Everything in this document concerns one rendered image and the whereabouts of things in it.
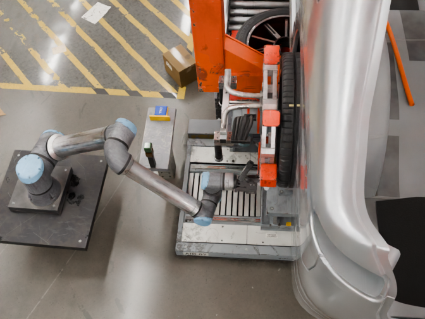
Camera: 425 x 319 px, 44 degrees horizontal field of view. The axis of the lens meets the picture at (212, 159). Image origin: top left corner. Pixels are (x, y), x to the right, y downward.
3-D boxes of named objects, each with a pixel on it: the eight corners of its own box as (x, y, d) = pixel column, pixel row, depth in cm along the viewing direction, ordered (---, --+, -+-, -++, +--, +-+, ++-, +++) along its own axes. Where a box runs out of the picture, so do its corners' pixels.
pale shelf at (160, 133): (168, 171, 297) (167, 168, 295) (138, 170, 299) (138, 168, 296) (176, 110, 320) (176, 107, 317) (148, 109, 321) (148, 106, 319)
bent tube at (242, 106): (262, 136, 240) (263, 122, 231) (220, 135, 241) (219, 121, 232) (263, 105, 249) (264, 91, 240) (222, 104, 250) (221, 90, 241)
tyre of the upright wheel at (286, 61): (318, 88, 299) (319, 202, 279) (276, 88, 301) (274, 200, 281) (336, 25, 236) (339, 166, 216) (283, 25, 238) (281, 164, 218)
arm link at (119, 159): (100, 156, 243) (214, 226, 267) (111, 135, 249) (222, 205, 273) (91, 163, 252) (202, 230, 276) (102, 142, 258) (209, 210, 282)
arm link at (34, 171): (20, 190, 292) (8, 173, 278) (35, 166, 301) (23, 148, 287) (44, 197, 289) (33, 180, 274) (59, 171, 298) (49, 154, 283)
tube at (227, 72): (263, 101, 250) (264, 87, 241) (222, 100, 252) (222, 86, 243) (264, 73, 259) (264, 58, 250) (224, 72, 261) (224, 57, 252)
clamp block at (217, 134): (233, 146, 247) (233, 140, 242) (214, 145, 248) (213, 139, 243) (233, 137, 249) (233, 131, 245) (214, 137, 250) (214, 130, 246)
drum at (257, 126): (274, 140, 262) (275, 123, 250) (231, 138, 264) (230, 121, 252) (274, 117, 269) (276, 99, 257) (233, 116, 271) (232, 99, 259)
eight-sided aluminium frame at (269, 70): (271, 195, 269) (277, 133, 222) (258, 194, 269) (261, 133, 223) (272, 109, 297) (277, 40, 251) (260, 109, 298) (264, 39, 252)
